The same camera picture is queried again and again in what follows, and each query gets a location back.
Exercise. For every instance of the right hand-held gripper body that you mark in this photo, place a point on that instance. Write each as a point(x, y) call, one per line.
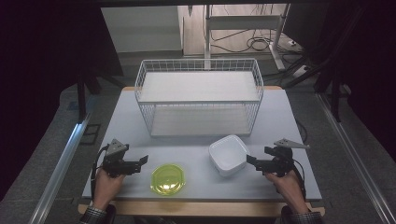
point(280, 160)

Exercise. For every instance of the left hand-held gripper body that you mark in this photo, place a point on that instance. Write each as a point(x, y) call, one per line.
point(115, 163)

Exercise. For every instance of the white square bowl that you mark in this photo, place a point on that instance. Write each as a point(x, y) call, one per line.
point(229, 154)

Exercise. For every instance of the clear container with green lid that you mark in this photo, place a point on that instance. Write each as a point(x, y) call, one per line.
point(167, 179)

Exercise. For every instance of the person's left hand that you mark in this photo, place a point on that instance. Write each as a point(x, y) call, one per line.
point(107, 186)

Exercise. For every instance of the person's right hand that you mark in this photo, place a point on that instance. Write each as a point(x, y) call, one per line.
point(288, 188)

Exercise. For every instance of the black stand leg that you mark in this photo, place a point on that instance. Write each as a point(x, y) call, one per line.
point(335, 93)
point(81, 99)

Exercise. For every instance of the white power strip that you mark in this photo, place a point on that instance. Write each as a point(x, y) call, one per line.
point(300, 71)

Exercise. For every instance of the black curtain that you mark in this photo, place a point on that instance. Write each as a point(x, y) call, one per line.
point(367, 62)
point(46, 62)

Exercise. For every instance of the black floor frame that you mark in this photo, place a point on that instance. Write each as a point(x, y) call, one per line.
point(90, 133)

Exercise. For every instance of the aluminium rail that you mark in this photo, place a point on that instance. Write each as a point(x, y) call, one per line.
point(355, 158)
point(59, 169)

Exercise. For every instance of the white metal desk frame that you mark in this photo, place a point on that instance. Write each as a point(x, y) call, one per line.
point(243, 23)

